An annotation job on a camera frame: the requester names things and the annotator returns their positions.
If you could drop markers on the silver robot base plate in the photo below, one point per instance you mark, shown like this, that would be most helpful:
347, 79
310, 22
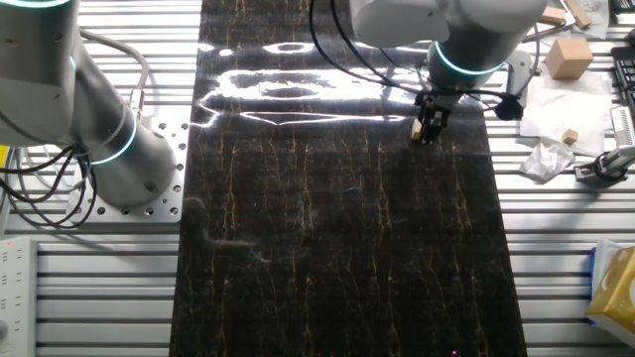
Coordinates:
171, 171

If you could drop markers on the black marble pattern mat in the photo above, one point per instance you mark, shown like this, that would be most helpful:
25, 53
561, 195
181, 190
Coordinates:
322, 273

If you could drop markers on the flat white tissue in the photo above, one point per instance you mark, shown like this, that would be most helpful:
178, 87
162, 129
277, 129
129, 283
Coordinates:
570, 104

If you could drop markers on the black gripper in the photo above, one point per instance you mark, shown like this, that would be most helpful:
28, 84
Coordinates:
432, 103

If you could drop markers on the white paper sheet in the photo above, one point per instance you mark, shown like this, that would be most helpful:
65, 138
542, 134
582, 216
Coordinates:
600, 20

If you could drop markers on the yellow tissue box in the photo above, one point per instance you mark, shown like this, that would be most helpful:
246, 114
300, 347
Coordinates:
592, 282
617, 292

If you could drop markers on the small wooden cube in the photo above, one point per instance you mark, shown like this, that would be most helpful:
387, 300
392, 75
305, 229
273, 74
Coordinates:
570, 137
416, 130

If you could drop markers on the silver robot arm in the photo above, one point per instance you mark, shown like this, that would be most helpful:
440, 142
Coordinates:
486, 30

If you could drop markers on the wrist camera with grey bracket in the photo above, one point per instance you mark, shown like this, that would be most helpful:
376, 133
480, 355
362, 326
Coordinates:
509, 108

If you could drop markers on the crumpled white tissue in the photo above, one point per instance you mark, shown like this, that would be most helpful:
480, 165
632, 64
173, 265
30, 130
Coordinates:
546, 163

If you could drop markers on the long wooden block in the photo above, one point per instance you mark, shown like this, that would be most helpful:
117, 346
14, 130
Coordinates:
580, 14

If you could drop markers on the black keyboard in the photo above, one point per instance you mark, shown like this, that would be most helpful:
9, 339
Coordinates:
626, 74

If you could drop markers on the flat wooden block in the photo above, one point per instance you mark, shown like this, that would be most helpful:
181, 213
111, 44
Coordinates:
552, 16

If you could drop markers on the white power strip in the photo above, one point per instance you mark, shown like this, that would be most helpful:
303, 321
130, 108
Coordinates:
17, 297

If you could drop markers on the large wooden cube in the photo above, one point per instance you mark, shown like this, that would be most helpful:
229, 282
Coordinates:
568, 59

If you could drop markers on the silver camera pole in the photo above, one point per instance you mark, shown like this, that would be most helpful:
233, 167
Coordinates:
585, 173

